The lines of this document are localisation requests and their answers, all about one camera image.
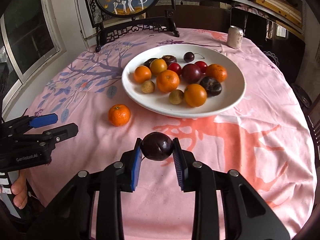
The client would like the small mandarin top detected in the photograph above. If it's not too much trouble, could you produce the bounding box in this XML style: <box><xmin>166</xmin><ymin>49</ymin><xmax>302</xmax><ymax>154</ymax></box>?
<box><xmin>108</xmin><ymin>104</ymin><xmax>131</xmax><ymax>127</ymax></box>

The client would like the small green-brown longan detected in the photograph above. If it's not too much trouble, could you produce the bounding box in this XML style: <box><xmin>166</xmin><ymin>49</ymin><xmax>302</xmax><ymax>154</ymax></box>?
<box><xmin>169</xmin><ymin>89</ymin><xmax>184</xmax><ymax>105</ymax></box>

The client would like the smooth orange kumquat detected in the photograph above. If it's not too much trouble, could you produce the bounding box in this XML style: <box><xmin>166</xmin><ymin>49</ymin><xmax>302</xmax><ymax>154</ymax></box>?
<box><xmin>184</xmin><ymin>83</ymin><xmax>207</xmax><ymax>107</ymax></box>

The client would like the tan longan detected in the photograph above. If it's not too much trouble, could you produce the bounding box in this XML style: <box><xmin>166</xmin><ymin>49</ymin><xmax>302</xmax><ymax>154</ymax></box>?
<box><xmin>141</xmin><ymin>80</ymin><xmax>155</xmax><ymax>94</ymax></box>

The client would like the mandarin orange with stem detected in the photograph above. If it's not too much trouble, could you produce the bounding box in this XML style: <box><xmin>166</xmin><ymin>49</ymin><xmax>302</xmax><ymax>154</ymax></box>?
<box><xmin>156</xmin><ymin>70</ymin><xmax>180</xmax><ymax>93</ymax></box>

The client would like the smooth orange fruit front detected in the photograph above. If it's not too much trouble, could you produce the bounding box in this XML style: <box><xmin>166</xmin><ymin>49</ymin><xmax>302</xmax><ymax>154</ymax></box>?
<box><xmin>133</xmin><ymin>66</ymin><xmax>152</xmax><ymax>84</ymax></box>

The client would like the large dark red plum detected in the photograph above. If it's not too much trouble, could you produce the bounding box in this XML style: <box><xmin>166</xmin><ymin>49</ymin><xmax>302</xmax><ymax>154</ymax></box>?
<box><xmin>181</xmin><ymin>63</ymin><xmax>202</xmax><ymax>84</ymax></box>

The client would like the red cherry tomato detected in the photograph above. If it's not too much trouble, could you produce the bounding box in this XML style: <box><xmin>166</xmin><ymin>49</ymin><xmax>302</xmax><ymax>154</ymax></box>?
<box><xmin>195</xmin><ymin>61</ymin><xmax>208</xmax><ymax>74</ymax></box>
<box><xmin>167</xmin><ymin>62</ymin><xmax>182</xmax><ymax>76</ymax></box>

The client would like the yellow-orange kumquat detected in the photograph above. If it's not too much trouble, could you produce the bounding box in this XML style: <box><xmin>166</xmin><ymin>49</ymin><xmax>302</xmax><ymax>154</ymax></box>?
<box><xmin>150</xmin><ymin>59</ymin><xmax>167</xmax><ymax>76</ymax></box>

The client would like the large mandarin orange front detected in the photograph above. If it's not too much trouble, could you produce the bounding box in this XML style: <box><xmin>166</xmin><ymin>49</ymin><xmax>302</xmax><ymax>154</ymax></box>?
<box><xmin>206</xmin><ymin>64</ymin><xmax>228</xmax><ymax>83</ymax></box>

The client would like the person's left hand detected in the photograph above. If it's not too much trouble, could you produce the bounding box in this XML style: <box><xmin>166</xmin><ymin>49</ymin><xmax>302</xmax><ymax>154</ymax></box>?
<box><xmin>11</xmin><ymin>170</ymin><xmax>28</xmax><ymax>210</ymax></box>

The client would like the pink printed tablecloth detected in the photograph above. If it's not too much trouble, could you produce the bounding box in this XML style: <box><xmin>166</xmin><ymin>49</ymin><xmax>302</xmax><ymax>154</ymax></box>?
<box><xmin>27</xmin><ymin>29</ymin><xmax>317</xmax><ymax>236</ymax></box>

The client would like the white oval plate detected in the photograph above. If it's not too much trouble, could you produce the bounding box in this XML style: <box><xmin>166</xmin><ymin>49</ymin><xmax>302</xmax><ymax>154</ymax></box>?
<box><xmin>121</xmin><ymin>43</ymin><xmax>247</xmax><ymax>119</ymax></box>

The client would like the white drink can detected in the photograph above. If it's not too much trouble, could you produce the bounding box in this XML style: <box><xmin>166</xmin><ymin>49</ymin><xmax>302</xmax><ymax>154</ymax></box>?
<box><xmin>227</xmin><ymin>25</ymin><xmax>244</xmax><ymax>49</ymax></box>

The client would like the round deer screen ornament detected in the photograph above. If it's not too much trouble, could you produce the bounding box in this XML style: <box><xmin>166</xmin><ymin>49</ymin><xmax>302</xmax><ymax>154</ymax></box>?
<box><xmin>85</xmin><ymin>0</ymin><xmax>180</xmax><ymax>52</ymax></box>

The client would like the dark wooden chair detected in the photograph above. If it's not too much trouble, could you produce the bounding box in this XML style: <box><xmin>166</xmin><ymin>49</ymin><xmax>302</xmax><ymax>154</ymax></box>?
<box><xmin>304</xmin><ymin>95</ymin><xmax>319</xmax><ymax>168</ymax></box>

